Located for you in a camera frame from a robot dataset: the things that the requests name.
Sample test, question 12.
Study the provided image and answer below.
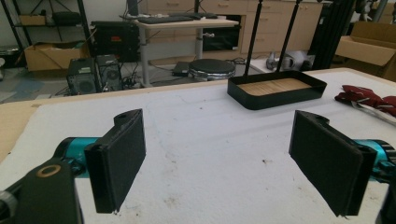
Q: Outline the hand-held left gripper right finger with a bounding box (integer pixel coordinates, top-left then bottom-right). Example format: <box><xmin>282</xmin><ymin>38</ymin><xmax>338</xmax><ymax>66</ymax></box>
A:
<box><xmin>288</xmin><ymin>109</ymin><xmax>396</xmax><ymax>217</ymax></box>

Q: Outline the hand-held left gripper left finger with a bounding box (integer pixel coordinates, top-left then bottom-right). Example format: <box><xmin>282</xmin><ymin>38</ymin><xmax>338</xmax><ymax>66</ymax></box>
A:
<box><xmin>53</xmin><ymin>108</ymin><xmax>147</xmax><ymax>215</ymax></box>

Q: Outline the dark red cloth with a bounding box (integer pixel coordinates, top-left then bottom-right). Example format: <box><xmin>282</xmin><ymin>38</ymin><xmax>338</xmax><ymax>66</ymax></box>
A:
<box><xmin>334</xmin><ymin>84</ymin><xmax>396</xmax><ymax>119</ymax></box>

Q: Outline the black tray with wooden base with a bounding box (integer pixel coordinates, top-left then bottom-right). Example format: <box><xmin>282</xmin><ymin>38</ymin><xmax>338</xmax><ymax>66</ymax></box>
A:
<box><xmin>227</xmin><ymin>70</ymin><xmax>328</xmax><ymax>111</ymax></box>

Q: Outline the black computer tower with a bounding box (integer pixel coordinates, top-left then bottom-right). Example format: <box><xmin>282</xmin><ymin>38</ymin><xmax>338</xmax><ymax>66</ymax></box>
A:
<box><xmin>65</xmin><ymin>57</ymin><xmax>98</xmax><ymax>96</ymax></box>
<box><xmin>94</xmin><ymin>54</ymin><xmax>123</xmax><ymax>93</ymax></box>

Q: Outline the white and grey device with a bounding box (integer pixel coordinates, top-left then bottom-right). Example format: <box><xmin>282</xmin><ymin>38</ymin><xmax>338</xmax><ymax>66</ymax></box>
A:
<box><xmin>266</xmin><ymin>50</ymin><xmax>316</xmax><ymax>72</ymax></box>

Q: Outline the large open cardboard box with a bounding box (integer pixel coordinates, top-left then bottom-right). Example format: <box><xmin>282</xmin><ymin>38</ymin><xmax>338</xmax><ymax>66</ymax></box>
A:
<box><xmin>334</xmin><ymin>21</ymin><xmax>396</xmax><ymax>82</ymax></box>

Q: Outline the black equipment case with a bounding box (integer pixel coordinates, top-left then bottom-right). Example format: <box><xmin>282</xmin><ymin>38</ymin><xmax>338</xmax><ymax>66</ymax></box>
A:
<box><xmin>90</xmin><ymin>21</ymin><xmax>141</xmax><ymax>63</ymax></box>

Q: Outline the black metal stand pole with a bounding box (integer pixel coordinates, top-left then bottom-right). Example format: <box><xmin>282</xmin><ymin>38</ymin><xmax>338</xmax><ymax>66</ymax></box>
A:
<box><xmin>276</xmin><ymin>0</ymin><xmax>304</xmax><ymax>74</ymax></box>
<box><xmin>243</xmin><ymin>0</ymin><xmax>264</xmax><ymax>77</ymax></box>

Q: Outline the round black stool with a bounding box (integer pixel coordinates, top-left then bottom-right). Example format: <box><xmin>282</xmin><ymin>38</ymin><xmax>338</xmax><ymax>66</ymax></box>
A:
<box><xmin>188</xmin><ymin>58</ymin><xmax>236</xmax><ymax>82</ymax></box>

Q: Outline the wooden cabinet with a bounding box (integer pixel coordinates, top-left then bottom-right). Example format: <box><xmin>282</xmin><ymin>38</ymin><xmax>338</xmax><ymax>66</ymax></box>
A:
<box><xmin>138</xmin><ymin>0</ymin><xmax>324</xmax><ymax>63</ymax></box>

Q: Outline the black keyboard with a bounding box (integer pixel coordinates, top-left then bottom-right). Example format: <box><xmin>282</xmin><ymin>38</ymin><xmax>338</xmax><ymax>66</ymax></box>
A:
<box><xmin>136</xmin><ymin>15</ymin><xmax>195</xmax><ymax>25</ymax></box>

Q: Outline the light wooden desk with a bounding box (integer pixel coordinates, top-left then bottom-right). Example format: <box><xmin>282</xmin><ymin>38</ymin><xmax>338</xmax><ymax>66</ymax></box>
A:
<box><xmin>134</xmin><ymin>18</ymin><xmax>240</xmax><ymax>89</ymax></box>

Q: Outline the black metal shelf rack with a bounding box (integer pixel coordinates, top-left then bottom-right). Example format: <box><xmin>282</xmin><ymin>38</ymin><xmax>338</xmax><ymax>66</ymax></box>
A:
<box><xmin>0</xmin><ymin>0</ymin><xmax>92</xmax><ymax>60</ymax></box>

